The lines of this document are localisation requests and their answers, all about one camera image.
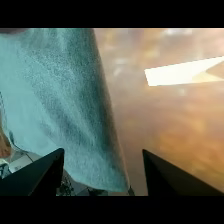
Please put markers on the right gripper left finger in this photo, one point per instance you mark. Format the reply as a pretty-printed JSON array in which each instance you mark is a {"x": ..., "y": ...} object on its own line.
[{"x": 36, "y": 178}]

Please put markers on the pale green garment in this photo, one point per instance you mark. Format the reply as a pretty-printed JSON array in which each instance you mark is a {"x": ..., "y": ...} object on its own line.
[{"x": 56, "y": 100}]

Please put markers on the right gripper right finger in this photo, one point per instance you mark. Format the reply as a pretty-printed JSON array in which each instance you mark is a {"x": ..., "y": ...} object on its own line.
[{"x": 170, "y": 180}]

